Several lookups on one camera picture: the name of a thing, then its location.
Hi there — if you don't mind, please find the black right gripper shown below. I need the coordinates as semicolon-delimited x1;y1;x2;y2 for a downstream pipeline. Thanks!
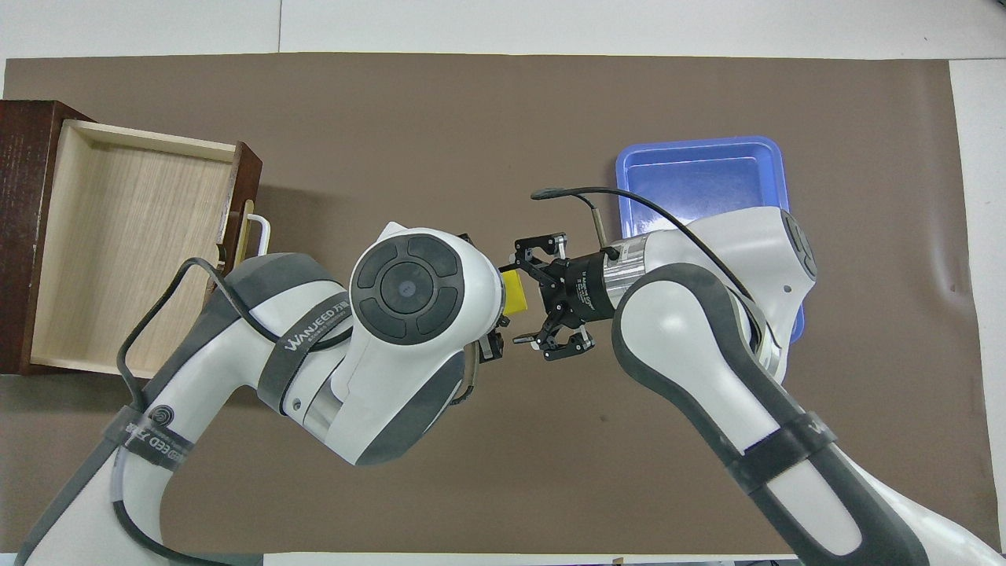
512;231;619;363

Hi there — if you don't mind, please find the blue plastic tray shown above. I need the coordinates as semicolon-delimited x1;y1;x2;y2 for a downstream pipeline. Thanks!
615;135;808;347

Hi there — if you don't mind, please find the wooden drawer with white handle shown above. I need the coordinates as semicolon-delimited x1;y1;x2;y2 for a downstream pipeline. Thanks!
30;119;272;380

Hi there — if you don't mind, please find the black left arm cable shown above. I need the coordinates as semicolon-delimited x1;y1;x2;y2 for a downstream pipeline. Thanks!
113;257;354;566

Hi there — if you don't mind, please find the yellow cube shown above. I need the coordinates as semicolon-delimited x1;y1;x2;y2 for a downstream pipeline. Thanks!
499;267;536;318

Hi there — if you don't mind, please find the brown table mat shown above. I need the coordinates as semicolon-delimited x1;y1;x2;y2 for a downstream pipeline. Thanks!
0;53;1003;555

